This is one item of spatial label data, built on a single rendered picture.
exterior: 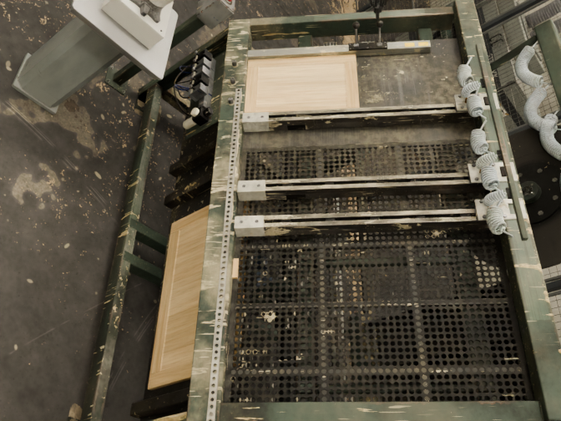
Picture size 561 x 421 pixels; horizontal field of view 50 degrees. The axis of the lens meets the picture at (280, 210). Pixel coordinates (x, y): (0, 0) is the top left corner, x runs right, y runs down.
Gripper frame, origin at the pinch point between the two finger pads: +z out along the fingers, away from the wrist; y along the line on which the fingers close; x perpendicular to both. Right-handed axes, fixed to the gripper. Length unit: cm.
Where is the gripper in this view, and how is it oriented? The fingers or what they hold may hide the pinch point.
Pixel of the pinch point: (377, 12)
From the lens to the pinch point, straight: 334.9
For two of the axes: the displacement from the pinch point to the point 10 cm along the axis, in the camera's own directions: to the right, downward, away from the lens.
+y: -10.0, 0.3, 0.8
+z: 0.8, 5.7, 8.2
